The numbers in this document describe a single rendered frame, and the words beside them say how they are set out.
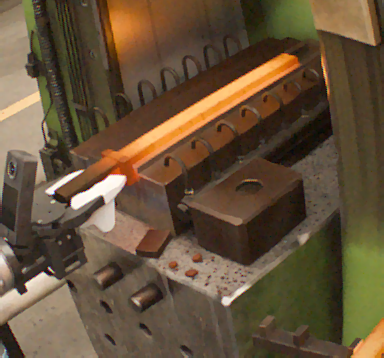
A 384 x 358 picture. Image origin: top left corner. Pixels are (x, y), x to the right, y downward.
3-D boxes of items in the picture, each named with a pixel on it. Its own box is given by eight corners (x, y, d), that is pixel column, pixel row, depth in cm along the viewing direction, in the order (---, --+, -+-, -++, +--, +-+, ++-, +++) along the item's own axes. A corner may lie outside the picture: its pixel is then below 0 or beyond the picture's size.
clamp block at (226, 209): (247, 268, 105) (240, 224, 102) (196, 246, 111) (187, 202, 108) (311, 216, 112) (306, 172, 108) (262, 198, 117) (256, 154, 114)
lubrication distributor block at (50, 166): (68, 210, 158) (50, 144, 151) (50, 200, 162) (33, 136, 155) (82, 201, 160) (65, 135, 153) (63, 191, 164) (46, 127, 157)
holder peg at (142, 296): (142, 317, 109) (137, 302, 108) (128, 309, 111) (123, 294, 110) (165, 302, 111) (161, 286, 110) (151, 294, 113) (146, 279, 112)
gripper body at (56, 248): (58, 239, 115) (-2, 279, 108) (41, 184, 110) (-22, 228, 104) (93, 260, 109) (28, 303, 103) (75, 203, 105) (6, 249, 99)
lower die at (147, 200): (176, 237, 113) (162, 179, 109) (79, 190, 127) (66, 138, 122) (364, 98, 136) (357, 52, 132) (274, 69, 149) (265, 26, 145)
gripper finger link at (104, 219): (132, 208, 115) (74, 239, 111) (122, 168, 112) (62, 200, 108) (146, 217, 113) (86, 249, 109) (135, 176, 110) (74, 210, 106)
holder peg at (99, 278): (104, 295, 114) (98, 280, 113) (91, 287, 116) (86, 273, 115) (126, 281, 117) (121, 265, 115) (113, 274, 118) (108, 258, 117)
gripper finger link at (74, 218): (92, 196, 111) (39, 226, 107) (89, 184, 110) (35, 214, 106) (112, 211, 107) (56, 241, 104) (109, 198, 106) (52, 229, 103)
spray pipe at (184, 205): (190, 227, 110) (186, 207, 109) (174, 220, 112) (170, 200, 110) (352, 108, 129) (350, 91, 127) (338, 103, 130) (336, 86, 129)
